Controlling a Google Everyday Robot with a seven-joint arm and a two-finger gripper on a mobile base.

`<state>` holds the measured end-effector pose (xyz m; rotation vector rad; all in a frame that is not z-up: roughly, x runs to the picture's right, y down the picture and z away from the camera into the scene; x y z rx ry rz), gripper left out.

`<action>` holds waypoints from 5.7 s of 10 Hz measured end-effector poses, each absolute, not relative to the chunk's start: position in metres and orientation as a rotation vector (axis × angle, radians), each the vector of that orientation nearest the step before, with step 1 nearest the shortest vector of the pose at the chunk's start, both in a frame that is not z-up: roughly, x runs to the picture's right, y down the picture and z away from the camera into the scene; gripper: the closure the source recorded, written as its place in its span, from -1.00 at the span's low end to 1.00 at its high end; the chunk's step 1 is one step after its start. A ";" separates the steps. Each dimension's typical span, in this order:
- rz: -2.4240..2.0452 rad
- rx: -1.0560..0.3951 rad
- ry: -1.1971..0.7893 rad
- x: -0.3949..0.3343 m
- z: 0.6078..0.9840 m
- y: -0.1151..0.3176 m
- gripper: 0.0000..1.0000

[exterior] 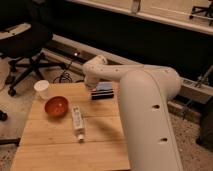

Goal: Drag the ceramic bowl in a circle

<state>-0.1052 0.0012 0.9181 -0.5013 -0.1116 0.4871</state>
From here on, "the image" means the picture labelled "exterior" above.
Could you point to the white gripper end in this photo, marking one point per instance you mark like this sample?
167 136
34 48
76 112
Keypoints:
90 82

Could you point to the white plastic bottle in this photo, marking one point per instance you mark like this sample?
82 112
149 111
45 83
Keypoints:
78 123

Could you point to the red ceramic bowl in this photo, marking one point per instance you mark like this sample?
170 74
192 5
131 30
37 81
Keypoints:
56 106

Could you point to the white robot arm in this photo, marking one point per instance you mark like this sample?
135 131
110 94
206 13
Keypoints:
143 93

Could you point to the blue and black sponge block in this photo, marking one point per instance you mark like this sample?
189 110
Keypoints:
104 90

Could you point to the white paper cup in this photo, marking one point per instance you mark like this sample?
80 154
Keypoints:
42 88

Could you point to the black office chair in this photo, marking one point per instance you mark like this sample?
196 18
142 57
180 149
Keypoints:
22 37

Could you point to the black chair base far right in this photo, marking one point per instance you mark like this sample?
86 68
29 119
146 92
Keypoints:
207 12

